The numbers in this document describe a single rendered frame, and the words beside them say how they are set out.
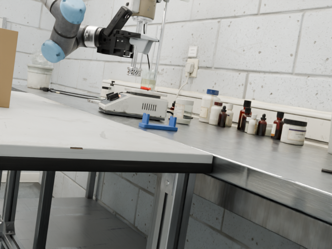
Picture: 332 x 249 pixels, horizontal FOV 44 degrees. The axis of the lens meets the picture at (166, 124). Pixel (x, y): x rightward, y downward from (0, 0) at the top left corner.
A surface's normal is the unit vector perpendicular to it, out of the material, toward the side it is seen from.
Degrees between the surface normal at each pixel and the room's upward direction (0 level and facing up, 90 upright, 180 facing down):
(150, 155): 90
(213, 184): 90
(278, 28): 90
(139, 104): 90
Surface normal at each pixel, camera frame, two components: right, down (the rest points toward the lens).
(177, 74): -0.82, -0.08
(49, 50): -0.41, 0.54
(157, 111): 0.31, 0.13
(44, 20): 0.54, 0.15
